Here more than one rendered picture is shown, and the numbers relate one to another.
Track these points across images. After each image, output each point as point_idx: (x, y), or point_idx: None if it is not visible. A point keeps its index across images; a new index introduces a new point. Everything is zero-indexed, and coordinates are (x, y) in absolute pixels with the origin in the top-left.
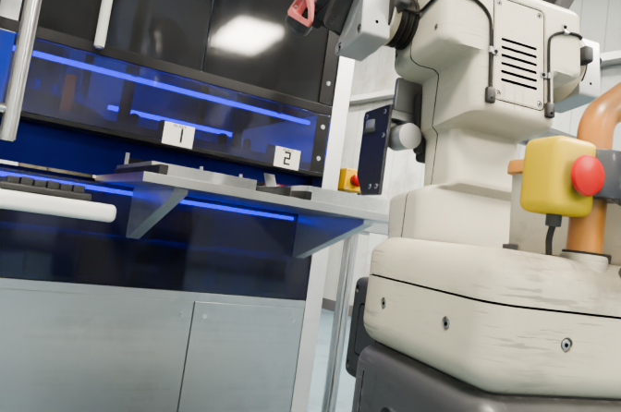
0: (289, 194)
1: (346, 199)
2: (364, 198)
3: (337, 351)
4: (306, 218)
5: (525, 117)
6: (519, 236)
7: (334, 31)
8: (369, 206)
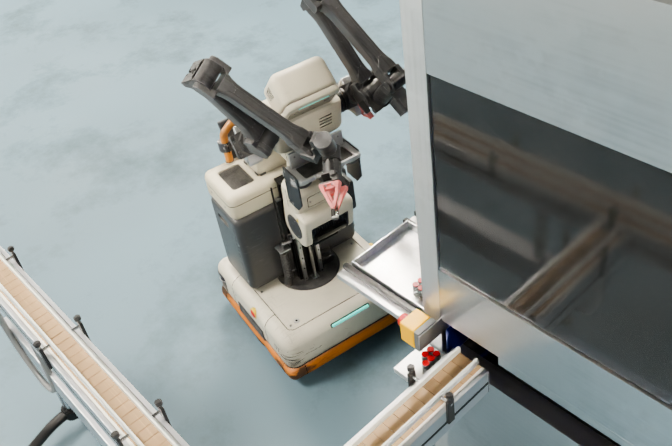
0: (414, 214)
1: (385, 240)
2: (373, 246)
3: None
4: None
5: None
6: None
7: (378, 111)
8: (370, 253)
